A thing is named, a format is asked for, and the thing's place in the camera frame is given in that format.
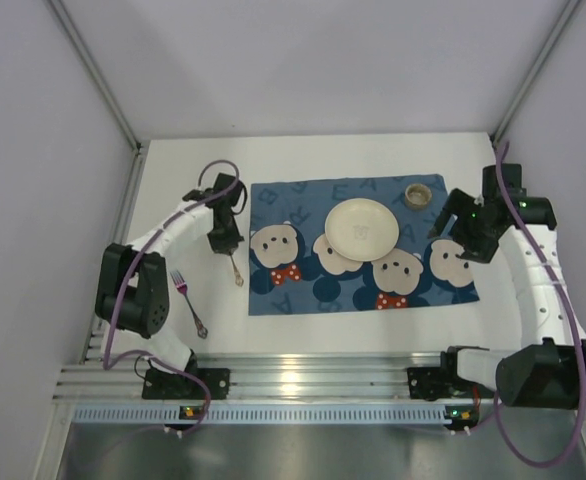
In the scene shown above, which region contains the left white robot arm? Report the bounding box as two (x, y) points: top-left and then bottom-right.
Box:
(94, 172), (246, 375)

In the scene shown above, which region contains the blue cartoon mouse placemat cloth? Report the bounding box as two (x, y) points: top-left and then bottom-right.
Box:
(249, 174), (479, 316)

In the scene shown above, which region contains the aluminium frame post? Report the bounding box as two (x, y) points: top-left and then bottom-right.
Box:
(489, 0), (585, 148)
(46, 0), (143, 154)

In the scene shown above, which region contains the cream round plate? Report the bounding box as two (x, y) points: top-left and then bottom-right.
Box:
(324, 198), (400, 262)

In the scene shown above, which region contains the small glass cup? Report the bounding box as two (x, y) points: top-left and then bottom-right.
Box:
(404, 183), (432, 211)

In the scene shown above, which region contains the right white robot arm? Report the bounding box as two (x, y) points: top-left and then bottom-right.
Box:
(428, 163), (586, 410)

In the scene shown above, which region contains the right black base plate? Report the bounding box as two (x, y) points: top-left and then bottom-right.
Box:
(407, 367), (490, 401)

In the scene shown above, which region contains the gold spoon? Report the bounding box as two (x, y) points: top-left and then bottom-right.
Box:
(229, 254), (244, 287)

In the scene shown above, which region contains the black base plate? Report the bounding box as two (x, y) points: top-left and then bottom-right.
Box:
(407, 367), (490, 401)
(141, 368), (231, 400)

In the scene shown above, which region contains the aluminium mounting rail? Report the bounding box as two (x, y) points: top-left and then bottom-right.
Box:
(53, 353), (440, 402)

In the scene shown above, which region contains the left aluminium frame post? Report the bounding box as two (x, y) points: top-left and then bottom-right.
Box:
(46, 0), (143, 154)

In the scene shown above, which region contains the slotted grey cable duct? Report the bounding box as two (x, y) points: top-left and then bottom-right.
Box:
(73, 403), (478, 426)

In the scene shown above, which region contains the right aluminium frame post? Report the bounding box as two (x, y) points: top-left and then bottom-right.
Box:
(489, 0), (585, 148)

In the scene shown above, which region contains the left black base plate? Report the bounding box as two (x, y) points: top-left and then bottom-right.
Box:
(141, 368), (231, 400)

